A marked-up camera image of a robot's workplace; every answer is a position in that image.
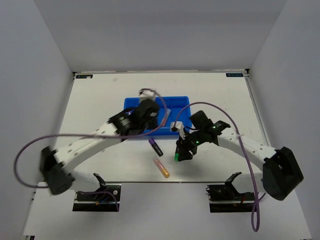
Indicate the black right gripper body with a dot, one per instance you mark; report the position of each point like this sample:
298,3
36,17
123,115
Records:
191,141

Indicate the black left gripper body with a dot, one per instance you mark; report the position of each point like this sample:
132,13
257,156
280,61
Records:
149,125

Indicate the green black highlighter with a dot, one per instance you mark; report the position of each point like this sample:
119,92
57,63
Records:
177,154

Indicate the orange clear-cap highlighter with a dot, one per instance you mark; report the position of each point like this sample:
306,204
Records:
166,115

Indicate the purple black highlighter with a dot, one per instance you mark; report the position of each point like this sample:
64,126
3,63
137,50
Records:
155,147

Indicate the yellow pink clear highlighter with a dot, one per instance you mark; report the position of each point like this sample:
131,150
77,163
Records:
161,167

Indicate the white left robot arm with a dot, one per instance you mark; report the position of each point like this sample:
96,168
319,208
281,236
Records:
57,166

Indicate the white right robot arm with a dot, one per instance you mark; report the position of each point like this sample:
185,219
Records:
279,171

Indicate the blue plastic compartment tray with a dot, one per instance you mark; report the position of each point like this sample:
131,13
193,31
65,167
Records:
175,104

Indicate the left black corner label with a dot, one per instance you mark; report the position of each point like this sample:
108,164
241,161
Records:
84,76

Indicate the black corner label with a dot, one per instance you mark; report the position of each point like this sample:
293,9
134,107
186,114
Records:
84,76
234,75

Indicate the right black corner label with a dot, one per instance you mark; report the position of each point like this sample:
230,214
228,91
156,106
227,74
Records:
234,75

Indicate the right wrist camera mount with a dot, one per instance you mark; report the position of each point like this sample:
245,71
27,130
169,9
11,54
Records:
178,127

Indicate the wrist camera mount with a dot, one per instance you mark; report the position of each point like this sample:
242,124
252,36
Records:
146,94
178,127

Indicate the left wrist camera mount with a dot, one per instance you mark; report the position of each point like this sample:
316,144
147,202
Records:
146,94

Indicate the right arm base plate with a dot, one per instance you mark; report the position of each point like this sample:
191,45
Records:
224,198

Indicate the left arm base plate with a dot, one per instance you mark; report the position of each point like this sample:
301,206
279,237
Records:
94,194

